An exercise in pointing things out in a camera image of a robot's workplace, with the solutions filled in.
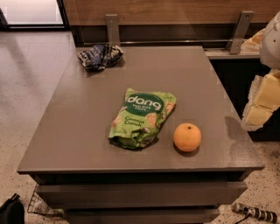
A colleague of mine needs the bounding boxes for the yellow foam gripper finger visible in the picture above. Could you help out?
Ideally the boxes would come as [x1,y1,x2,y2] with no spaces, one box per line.
[241,69,280,131]

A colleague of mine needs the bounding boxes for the blue chip bag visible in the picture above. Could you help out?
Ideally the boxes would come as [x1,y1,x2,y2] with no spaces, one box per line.
[77,44,123,71]

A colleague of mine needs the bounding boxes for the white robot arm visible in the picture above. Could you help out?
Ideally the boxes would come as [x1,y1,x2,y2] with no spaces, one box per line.
[241,11,280,131]

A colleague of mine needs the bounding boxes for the green dang chip bag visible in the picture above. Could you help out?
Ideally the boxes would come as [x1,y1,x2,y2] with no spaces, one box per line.
[108,88,177,150]

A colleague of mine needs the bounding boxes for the black bag on floor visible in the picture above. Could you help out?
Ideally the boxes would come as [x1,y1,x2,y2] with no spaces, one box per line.
[0,193,25,224]

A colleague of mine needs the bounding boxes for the orange fruit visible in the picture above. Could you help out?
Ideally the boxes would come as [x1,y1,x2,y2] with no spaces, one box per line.
[173,123,201,152]

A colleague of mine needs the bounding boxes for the grey table drawer front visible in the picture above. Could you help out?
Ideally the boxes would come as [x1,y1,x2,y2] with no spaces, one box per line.
[37,182,247,209]

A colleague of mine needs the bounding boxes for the right metal bracket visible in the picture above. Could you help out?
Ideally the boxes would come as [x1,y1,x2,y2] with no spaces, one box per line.
[226,10,255,54]

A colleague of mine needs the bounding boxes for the metal bracket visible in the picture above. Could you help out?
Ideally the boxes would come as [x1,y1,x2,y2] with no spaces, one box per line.
[226,10,255,54]
[105,14,121,46]

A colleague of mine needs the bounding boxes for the black white striped handle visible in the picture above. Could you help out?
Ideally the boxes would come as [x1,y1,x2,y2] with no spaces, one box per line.
[231,203,278,224]

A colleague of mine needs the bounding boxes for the left metal bracket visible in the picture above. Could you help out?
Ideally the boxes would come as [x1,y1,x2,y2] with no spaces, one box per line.
[105,14,121,46]

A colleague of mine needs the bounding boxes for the wire basket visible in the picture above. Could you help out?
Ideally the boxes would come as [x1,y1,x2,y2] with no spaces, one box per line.
[27,185,64,218]

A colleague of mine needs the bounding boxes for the window frame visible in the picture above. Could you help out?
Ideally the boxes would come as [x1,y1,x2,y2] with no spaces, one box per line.
[0,0,69,30]

